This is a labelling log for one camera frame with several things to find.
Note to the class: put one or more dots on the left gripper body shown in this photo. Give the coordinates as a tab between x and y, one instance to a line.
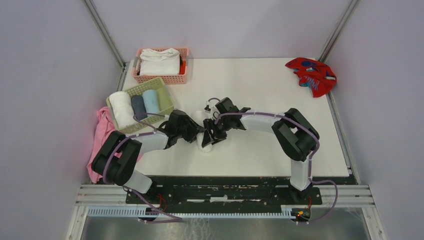
185	131

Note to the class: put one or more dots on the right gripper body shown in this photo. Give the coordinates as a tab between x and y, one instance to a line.
220	128

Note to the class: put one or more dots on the white towel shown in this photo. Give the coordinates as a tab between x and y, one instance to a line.
123	112
154	62
199	117

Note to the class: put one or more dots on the light blue towel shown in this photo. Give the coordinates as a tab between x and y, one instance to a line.
150	99

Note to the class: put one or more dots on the red and teal patterned towel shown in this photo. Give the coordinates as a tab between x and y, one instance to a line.
315	75

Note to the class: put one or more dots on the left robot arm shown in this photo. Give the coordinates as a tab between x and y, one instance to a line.
116	160

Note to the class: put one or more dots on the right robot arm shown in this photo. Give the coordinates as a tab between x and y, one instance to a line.
297	137

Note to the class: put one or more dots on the rolled dark blue towel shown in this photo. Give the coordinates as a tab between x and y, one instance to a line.
138	106

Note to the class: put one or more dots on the pink plastic basket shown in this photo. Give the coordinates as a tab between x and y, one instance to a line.
168	79

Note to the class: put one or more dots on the rolled white towel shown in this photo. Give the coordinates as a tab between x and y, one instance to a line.
123	112

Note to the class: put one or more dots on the folded white towel in basket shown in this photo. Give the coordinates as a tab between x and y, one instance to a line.
154	62

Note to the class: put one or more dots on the pink towel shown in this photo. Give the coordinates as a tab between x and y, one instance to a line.
104	128

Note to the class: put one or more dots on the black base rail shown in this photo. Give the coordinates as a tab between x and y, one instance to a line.
225	195

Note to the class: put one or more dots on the white cable duct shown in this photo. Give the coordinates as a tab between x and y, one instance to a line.
145	212

